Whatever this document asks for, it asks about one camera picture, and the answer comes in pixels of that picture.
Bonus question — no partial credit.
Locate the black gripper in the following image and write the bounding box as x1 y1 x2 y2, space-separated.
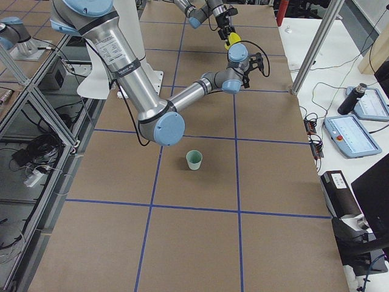
242 52 263 88
216 7 237 40

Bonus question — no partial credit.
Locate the yellow plastic cup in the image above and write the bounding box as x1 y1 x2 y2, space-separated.
224 32 241 50

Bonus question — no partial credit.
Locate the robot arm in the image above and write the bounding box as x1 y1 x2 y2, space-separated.
173 0 238 46
50 1 266 146

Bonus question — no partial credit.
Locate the green plastic cup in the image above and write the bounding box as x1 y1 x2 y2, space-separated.
185 150 203 170

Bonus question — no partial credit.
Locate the red cylinder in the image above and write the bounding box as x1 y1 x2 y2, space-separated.
276 0 289 27

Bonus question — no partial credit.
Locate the black water bottle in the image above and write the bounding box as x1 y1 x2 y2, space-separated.
337 83 367 115

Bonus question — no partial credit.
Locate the near teach pendant tablet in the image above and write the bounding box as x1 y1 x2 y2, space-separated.
324 114 382 158

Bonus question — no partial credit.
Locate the teach pendant tablet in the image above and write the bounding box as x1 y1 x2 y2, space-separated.
351 87 388 122
324 114 382 158

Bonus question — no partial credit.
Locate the far teach pendant tablet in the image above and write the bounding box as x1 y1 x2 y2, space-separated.
351 87 388 122

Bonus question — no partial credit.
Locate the brown cardboard box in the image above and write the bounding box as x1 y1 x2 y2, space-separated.
320 170 363 230

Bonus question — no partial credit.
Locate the black monitor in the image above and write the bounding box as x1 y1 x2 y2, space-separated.
351 155 388 237

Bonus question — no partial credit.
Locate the white power strip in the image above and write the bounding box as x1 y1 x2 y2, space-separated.
24 170 43 187

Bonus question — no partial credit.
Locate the aluminium frame post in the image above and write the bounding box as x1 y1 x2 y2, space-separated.
291 0 345 96

